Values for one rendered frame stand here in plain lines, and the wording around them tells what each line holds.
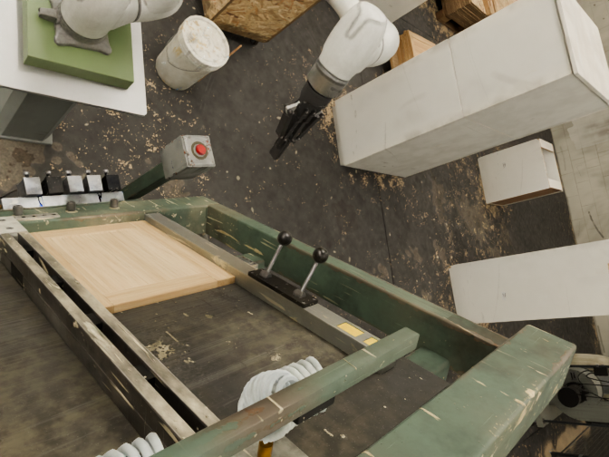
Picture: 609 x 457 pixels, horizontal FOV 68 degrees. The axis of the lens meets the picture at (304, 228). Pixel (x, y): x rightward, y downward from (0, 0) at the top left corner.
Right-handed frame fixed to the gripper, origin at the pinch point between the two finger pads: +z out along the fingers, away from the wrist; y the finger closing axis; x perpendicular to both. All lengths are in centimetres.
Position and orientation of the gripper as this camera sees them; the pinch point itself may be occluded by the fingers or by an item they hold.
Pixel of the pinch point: (279, 147)
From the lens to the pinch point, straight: 124.6
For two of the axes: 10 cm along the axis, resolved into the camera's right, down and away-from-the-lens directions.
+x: -4.7, -8.0, 3.9
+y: 7.1, -0.8, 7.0
